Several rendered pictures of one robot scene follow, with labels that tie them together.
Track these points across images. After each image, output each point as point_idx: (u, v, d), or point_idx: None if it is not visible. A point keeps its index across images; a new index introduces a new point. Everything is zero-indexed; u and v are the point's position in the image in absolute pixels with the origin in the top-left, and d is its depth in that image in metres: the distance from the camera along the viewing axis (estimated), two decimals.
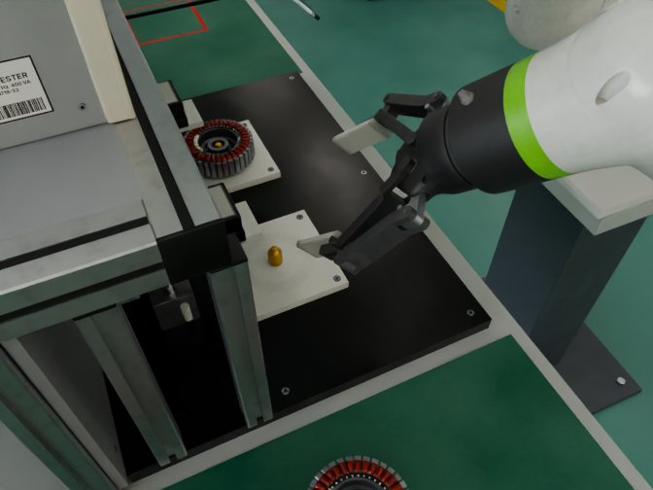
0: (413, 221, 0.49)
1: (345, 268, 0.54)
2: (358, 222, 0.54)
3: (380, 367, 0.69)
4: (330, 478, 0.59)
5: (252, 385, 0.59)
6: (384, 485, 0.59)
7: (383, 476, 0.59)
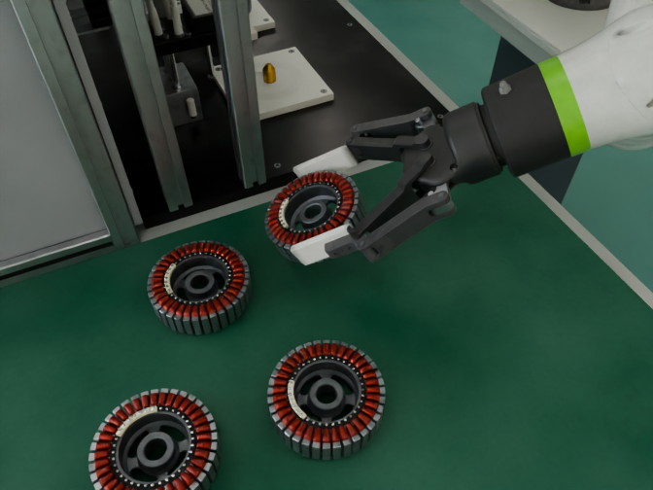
0: (447, 204, 0.53)
1: (368, 255, 0.55)
2: (376, 212, 0.56)
3: None
4: (286, 192, 0.66)
5: (248, 135, 0.70)
6: (331, 184, 0.64)
7: (329, 178, 0.64)
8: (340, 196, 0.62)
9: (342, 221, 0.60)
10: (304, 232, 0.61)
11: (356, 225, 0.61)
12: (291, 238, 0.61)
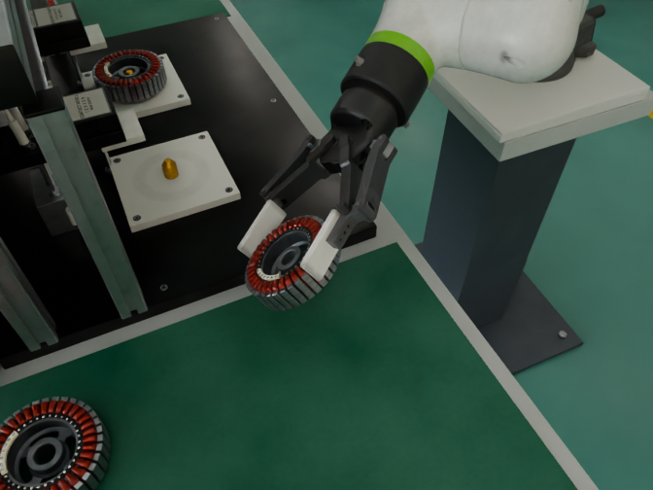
0: (390, 142, 0.61)
1: (369, 210, 0.58)
2: (345, 188, 0.60)
3: None
4: (253, 268, 0.64)
5: (115, 268, 0.61)
6: (284, 231, 0.66)
7: (278, 229, 0.66)
8: (300, 227, 0.64)
9: None
10: (300, 262, 0.60)
11: None
12: (294, 273, 0.59)
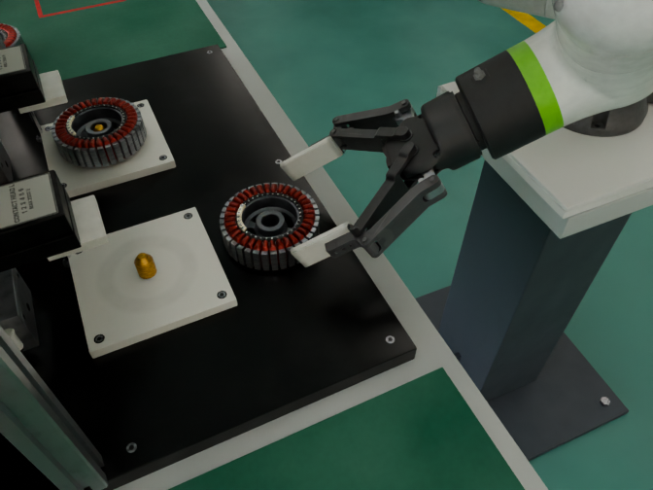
0: (439, 187, 0.55)
1: (371, 250, 0.55)
2: (372, 206, 0.57)
3: (262, 414, 0.53)
4: (242, 198, 0.66)
5: (55, 450, 0.42)
6: (291, 197, 0.66)
7: (290, 192, 0.66)
8: (300, 211, 0.65)
9: (305, 233, 0.62)
10: (266, 239, 0.62)
11: None
12: (253, 243, 0.61)
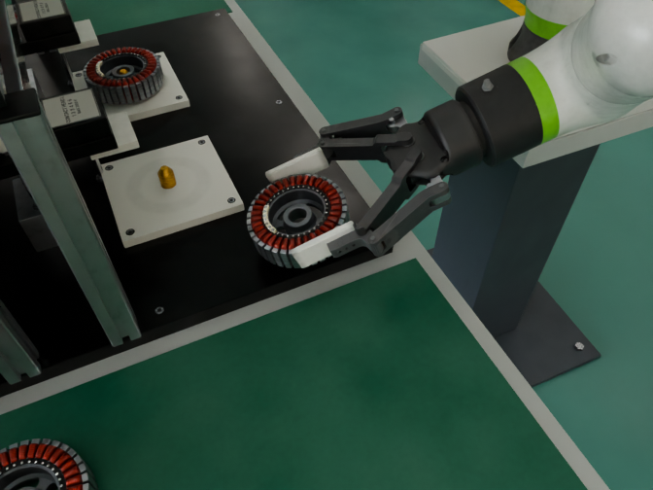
0: (447, 193, 0.57)
1: (378, 248, 0.56)
2: (377, 207, 0.58)
3: (266, 288, 0.64)
4: (264, 199, 0.64)
5: (104, 293, 0.54)
6: (312, 187, 0.64)
7: (309, 181, 0.64)
8: (326, 198, 0.63)
9: (337, 221, 0.60)
10: (298, 236, 0.60)
11: None
12: (287, 243, 0.60)
